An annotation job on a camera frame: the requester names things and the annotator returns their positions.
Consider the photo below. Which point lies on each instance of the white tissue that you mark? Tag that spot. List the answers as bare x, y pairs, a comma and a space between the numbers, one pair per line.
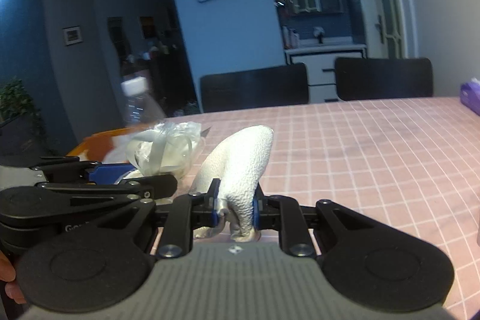
240, 162

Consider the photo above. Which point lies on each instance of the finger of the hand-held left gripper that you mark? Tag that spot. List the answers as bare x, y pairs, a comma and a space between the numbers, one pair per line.
150, 184
110, 172

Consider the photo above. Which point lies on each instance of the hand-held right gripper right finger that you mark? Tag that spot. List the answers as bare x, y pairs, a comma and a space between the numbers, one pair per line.
256, 213

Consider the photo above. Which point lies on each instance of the small framed picture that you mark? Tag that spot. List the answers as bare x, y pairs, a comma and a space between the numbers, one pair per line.
72, 35

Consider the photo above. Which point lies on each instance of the clear plastic water bottle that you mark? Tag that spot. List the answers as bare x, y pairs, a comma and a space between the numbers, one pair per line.
140, 102

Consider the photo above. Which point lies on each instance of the dark sideboard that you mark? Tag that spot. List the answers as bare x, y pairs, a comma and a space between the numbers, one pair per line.
172, 80

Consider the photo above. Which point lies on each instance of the person's left hand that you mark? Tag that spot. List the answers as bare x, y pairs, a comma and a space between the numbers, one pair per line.
9, 267

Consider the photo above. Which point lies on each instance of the orange box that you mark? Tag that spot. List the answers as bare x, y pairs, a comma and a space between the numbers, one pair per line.
93, 145

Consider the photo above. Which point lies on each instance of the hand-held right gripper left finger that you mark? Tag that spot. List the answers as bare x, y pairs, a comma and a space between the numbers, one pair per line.
216, 209

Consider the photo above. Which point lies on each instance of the clear plastic bag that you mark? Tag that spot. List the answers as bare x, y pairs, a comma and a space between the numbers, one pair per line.
165, 151

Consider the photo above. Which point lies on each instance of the bottles on cabinet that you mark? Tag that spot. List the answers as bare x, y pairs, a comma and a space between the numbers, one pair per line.
291, 37

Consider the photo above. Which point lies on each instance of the pink checked tablecloth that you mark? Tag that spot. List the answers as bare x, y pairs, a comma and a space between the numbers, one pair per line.
356, 162

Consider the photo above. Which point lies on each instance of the white cabinet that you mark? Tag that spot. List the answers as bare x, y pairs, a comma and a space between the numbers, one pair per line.
318, 61

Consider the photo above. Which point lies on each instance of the black chair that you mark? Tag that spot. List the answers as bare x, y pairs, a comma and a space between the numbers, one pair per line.
382, 78
255, 87

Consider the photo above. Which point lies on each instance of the green potted plant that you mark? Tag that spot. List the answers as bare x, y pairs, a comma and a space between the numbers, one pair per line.
18, 110

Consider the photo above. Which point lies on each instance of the purple tissue pack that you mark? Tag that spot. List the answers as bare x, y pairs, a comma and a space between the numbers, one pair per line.
471, 97

